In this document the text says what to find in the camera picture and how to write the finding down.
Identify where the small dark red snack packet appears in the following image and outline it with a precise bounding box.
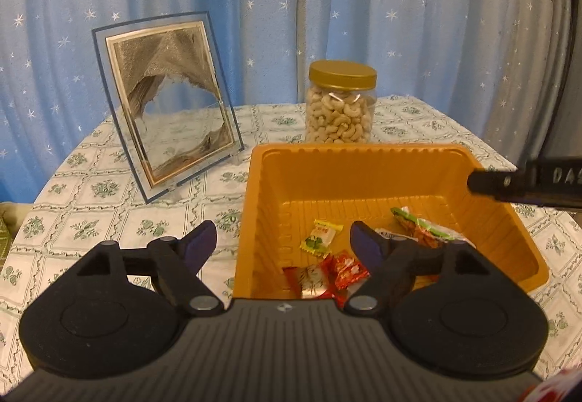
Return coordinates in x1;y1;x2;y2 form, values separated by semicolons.
320;249;370;292

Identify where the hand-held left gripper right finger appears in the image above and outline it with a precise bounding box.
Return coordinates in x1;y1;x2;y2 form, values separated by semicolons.
343;220;502;313

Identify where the cashew jar with gold lid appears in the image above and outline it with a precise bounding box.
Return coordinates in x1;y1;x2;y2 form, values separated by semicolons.
304;60;378;145

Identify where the green zigzag cushion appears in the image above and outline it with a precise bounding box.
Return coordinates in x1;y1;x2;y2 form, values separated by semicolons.
0;201;21;266

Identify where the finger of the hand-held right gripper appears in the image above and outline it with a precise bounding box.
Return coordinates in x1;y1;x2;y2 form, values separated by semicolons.
467;169;528;203
498;195;553;206

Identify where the floral checked tablecloth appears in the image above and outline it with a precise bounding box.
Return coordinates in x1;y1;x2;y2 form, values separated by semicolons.
0;95;582;389

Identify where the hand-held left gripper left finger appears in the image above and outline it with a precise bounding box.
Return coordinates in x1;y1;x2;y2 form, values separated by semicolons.
67;220;224;317

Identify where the red patterned cloth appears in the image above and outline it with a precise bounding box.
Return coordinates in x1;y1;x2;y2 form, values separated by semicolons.
521;368;582;402

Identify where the green orange clear snack packet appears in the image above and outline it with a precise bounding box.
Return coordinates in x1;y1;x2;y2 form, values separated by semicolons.
375;206;476;249

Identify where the clear printed snack packet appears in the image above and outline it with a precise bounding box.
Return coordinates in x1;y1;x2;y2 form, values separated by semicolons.
283;266;329;301

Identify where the long red snack packet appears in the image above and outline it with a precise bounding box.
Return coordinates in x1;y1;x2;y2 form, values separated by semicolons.
317;286;354;309

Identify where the glass sand art frame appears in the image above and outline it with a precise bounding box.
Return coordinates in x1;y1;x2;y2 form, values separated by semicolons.
92;11;244;205

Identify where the orange plastic tray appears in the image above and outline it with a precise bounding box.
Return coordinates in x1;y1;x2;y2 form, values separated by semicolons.
233;143;551;301

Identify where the yellow green candy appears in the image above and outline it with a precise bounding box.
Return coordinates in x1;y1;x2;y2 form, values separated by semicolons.
301;220;344;254

